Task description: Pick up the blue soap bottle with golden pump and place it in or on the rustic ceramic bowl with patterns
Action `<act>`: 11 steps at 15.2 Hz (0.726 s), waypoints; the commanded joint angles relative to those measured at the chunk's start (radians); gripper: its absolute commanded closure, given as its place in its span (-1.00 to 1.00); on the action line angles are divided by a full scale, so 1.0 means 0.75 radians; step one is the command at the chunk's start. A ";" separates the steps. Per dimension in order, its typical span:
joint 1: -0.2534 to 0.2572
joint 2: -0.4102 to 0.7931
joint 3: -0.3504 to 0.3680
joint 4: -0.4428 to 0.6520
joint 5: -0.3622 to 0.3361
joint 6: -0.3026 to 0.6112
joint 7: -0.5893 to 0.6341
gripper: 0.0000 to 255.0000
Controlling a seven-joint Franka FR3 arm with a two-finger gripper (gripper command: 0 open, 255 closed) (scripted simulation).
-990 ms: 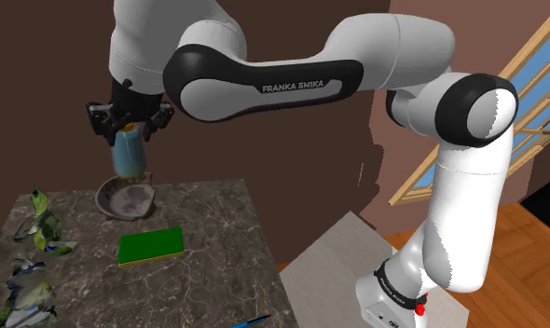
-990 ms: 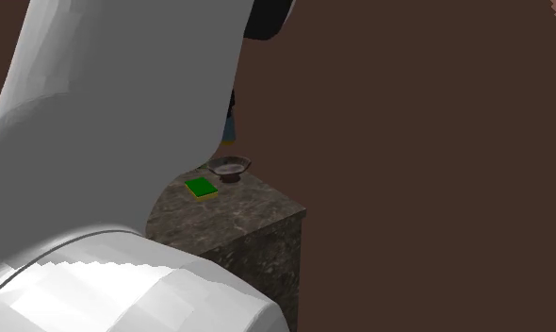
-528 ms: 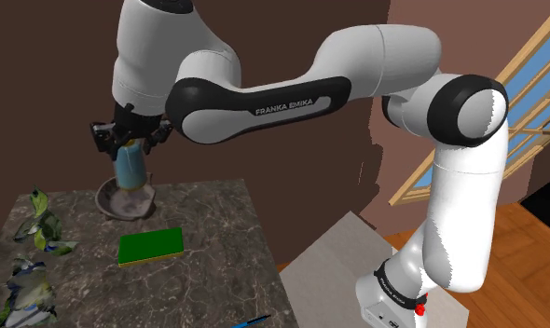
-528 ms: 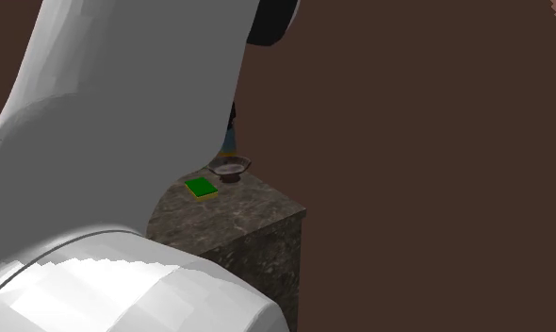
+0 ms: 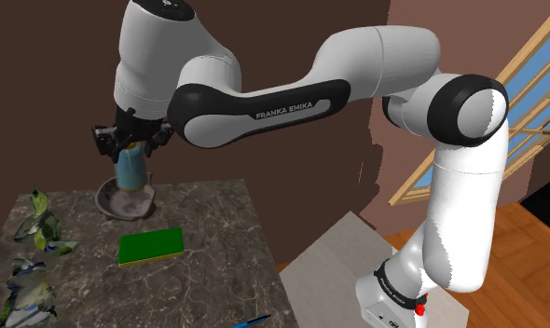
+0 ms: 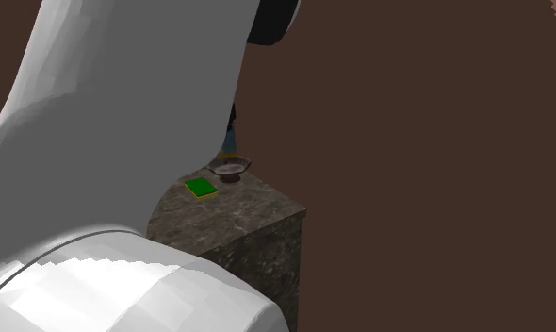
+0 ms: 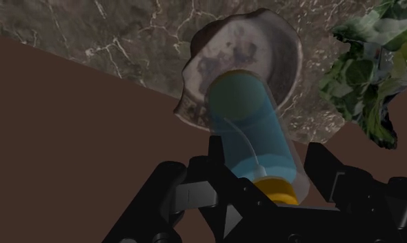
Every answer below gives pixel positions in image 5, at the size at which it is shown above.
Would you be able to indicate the wooden frame window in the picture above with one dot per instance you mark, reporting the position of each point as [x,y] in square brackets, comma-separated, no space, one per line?
[527,77]

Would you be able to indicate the grey bowl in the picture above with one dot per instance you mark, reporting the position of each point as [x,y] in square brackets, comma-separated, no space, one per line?
[127,206]

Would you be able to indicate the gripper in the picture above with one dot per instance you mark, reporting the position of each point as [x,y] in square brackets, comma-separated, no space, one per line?
[132,125]

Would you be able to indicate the blue pen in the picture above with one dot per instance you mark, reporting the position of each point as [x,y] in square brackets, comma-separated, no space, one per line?
[252,322]

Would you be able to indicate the marble top table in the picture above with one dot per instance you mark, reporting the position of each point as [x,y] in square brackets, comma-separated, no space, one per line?
[211,272]

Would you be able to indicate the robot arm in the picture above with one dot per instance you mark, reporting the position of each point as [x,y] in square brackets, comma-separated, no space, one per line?
[461,195]

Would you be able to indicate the green sponge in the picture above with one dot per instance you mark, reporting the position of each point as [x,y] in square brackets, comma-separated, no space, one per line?
[150,244]

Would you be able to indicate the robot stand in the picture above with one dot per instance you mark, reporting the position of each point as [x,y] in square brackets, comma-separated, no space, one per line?
[334,268]

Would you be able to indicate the crumpled white blue thing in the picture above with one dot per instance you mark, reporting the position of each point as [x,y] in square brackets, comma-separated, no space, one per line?
[27,290]

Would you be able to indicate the green leafy plant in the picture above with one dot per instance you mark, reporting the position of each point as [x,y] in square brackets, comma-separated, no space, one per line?
[45,225]

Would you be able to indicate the blue cup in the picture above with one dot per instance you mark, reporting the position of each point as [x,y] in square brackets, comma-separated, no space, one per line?
[130,170]

